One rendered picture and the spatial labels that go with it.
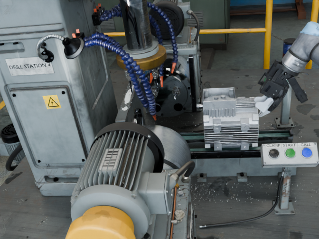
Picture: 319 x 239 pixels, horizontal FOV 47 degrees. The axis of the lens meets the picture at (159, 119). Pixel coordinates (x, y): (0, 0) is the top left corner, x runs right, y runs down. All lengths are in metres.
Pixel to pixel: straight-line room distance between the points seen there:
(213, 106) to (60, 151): 0.59
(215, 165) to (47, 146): 0.65
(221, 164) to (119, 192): 0.83
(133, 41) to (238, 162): 0.62
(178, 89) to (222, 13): 3.01
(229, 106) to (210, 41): 3.34
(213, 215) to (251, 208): 0.14
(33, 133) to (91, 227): 0.79
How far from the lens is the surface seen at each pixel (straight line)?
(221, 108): 1.35
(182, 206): 0.92
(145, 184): 0.75
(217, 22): 4.57
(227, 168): 1.49
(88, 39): 1.21
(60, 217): 1.49
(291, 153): 1.22
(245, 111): 1.38
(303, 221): 1.39
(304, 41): 1.23
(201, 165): 1.48
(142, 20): 1.24
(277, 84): 1.28
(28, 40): 1.21
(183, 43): 1.80
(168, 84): 1.60
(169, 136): 1.16
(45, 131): 1.37
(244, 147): 1.40
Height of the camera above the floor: 1.82
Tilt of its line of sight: 33 degrees down
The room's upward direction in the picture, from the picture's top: 8 degrees counter-clockwise
